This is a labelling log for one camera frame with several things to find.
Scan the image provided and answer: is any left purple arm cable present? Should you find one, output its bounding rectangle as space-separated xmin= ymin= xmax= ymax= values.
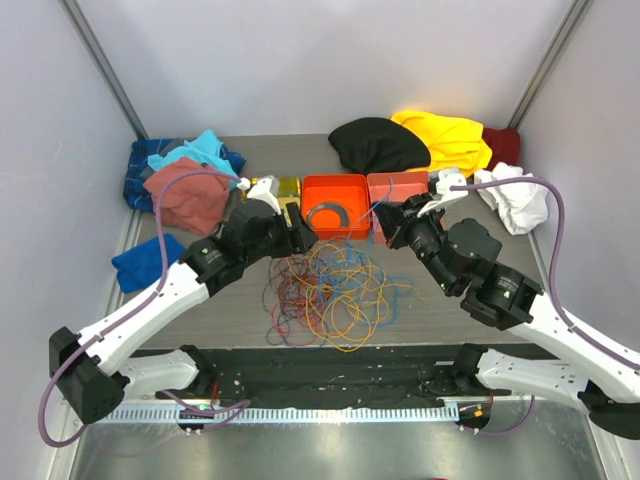
xmin=38 ymin=169 xmax=251 ymax=447

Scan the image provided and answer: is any blue plaid cloth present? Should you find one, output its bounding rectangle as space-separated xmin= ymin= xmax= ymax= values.
xmin=122 ymin=137 xmax=247 ymax=211

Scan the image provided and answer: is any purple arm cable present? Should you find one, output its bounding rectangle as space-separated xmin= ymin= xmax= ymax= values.
xmin=38 ymin=169 xmax=251 ymax=447
xmin=449 ymin=175 xmax=640 ymax=437

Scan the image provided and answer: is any yellow cloth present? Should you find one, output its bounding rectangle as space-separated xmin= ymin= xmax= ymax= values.
xmin=391 ymin=110 xmax=493 ymax=177

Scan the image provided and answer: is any cyan cloth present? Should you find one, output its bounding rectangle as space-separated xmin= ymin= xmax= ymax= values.
xmin=147 ymin=129 xmax=245 ymax=178

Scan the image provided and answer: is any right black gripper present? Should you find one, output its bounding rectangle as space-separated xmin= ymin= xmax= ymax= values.
xmin=374 ymin=191 xmax=458 ymax=294

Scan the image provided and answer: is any yellow tangled wire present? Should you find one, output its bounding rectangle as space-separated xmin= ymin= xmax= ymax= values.
xmin=285 ymin=237 xmax=426 ymax=353

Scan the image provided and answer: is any right aluminium frame post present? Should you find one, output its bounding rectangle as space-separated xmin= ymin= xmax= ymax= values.
xmin=508 ymin=0 xmax=594 ymax=130

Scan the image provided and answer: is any aluminium frame post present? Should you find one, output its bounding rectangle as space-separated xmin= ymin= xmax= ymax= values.
xmin=508 ymin=0 xmax=594 ymax=130
xmin=58 ymin=0 xmax=149 ymax=140

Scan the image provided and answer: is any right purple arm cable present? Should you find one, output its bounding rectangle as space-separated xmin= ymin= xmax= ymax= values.
xmin=449 ymin=175 xmax=640 ymax=437

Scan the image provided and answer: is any left aluminium frame post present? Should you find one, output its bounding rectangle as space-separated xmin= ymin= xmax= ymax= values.
xmin=58 ymin=0 xmax=149 ymax=140

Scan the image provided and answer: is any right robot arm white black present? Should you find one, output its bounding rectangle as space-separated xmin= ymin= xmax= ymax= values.
xmin=374 ymin=194 xmax=639 ymax=440

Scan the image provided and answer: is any blue tangled wire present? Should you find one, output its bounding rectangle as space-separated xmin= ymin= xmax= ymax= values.
xmin=265 ymin=239 xmax=416 ymax=347

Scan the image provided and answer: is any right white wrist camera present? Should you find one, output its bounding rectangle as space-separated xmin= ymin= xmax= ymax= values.
xmin=417 ymin=167 xmax=468 ymax=217

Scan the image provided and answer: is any royal blue cloth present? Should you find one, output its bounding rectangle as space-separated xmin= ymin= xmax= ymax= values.
xmin=111 ymin=237 xmax=162 ymax=294

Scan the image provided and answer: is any salmon pink square tray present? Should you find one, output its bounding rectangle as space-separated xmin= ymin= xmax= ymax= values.
xmin=366 ymin=170 xmax=436 ymax=245

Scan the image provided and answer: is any gold tin box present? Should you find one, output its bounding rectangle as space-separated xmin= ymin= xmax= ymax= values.
xmin=251 ymin=177 xmax=301 ymax=211

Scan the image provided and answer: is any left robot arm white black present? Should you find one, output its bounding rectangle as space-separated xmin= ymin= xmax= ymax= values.
xmin=49 ymin=199 xmax=319 ymax=424

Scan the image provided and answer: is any black cloth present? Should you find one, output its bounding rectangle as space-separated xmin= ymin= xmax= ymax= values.
xmin=328 ymin=117 xmax=431 ymax=175

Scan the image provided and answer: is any dark red cloth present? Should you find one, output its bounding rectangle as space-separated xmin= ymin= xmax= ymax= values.
xmin=482 ymin=127 xmax=521 ymax=171

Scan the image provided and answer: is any orange square tray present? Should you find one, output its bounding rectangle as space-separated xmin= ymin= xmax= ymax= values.
xmin=301 ymin=174 xmax=371 ymax=240

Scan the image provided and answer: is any white cloth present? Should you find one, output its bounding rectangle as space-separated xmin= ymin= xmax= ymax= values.
xmin=473 ymin=162 xmax=549 ymax=235

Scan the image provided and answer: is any red tangled wire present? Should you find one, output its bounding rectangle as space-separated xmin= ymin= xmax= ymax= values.
xmin=263 ymin=248 xmax=331 ymax=334

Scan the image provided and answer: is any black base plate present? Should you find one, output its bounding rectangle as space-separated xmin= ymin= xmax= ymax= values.
xmin=129 ymin=344 xmax=544 ymax=407

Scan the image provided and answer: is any grey coiled wire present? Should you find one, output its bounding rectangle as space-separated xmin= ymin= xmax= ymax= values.
xmin=306 ymin=201 xmax=353 ymax=227

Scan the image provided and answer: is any white slotted cable duct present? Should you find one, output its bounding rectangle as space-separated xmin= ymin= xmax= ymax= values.
xmin=101 ymin=402 xmax=459 ymax=425

